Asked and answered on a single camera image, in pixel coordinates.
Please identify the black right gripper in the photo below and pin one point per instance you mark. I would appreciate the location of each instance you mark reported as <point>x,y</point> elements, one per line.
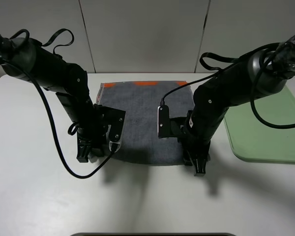
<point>197,148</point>

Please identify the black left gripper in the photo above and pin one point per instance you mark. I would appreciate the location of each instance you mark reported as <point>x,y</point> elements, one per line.
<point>89,139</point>

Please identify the grey towel with orange patches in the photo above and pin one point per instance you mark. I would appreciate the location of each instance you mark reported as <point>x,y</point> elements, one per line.
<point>140,142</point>

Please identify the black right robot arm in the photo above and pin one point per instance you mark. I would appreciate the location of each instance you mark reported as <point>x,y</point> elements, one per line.
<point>262,74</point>

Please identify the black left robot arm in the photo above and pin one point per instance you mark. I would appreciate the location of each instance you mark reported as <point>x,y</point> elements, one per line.
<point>25,58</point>

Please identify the light green plastic tray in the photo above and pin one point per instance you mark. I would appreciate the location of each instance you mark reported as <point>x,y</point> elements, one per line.
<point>252,141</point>

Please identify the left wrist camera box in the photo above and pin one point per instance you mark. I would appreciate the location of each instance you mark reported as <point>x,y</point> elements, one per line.
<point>114,118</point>

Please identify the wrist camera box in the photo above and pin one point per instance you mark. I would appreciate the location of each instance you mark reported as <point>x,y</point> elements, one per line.
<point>164,128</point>
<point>114,118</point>

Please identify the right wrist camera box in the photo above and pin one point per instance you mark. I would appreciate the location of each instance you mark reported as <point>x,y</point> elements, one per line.
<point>164,128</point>

